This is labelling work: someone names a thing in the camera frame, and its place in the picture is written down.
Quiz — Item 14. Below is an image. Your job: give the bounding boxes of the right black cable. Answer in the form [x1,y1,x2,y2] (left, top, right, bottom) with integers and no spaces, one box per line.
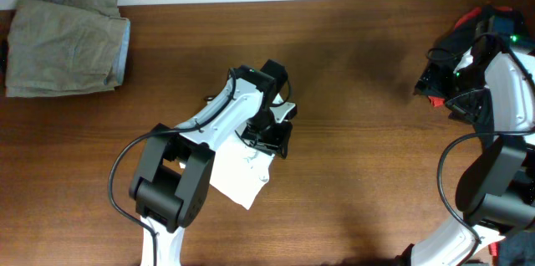
[425,33,535,266]

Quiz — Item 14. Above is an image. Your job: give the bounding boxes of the left black cable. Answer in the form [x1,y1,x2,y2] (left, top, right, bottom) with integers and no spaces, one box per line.
[107,67,293,266]

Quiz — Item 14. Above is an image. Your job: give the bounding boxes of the folded khaki trousers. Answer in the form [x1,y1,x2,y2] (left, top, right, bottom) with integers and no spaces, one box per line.
[5,0,130,98]

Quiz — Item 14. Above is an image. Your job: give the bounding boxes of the black cable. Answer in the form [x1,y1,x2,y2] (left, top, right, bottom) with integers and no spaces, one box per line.
[425,33,535,266]
[107,67,293,266]

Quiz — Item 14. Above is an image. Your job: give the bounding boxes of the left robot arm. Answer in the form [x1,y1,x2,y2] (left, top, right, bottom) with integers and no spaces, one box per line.
[129,59,297,265]

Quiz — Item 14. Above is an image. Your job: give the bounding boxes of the black and red shirt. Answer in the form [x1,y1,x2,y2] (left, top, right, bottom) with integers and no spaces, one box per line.
[413,5,535,266]

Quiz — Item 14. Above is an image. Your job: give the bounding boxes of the white t-shirt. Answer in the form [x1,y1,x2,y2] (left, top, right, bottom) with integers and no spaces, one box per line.
[179,130,277,211]

